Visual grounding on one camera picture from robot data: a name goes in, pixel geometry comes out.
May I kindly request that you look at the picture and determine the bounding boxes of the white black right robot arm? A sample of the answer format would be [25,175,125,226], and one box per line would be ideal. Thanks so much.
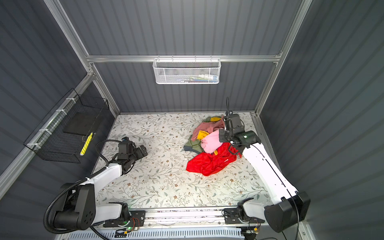
[219,110,311,233]

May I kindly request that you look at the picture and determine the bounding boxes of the black wire basket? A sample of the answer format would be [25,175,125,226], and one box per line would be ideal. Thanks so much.
[24,90,110,164]

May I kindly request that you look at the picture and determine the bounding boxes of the red cloth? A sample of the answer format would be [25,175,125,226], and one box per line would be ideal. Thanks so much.
[186,143,242,177]

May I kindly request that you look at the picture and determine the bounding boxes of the yellow cloth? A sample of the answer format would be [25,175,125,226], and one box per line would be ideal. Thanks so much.
[197,117,224,155]

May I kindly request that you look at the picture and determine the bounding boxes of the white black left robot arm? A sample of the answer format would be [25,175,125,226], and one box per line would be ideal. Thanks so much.
[43,137,148,234]

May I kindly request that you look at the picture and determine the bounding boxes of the items in white basket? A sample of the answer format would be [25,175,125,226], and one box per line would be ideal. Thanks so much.
[177,74,219,84]

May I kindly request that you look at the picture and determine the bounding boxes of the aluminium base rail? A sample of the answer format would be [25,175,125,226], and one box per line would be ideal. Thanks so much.
[101,206,265,232]

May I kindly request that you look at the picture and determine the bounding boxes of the olive green cloth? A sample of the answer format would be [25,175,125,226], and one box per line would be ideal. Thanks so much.
[183,117,220,154]

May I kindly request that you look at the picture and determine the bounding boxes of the white wire mesh basket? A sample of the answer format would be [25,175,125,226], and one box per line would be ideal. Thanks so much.
[153,59,222,85]

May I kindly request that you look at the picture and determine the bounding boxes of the light pink cloth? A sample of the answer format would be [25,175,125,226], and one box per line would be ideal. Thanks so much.
[201,130,223,154]

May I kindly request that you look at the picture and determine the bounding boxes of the black flat pad in basket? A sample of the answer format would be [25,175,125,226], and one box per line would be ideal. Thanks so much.
[63,113,103,136]

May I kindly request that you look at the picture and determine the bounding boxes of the yellow green marker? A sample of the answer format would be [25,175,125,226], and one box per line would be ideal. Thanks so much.
[80,132,94,156]

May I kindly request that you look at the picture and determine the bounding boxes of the dusty rose cloth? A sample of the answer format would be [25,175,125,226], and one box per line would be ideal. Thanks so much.
[191,120,225,141]

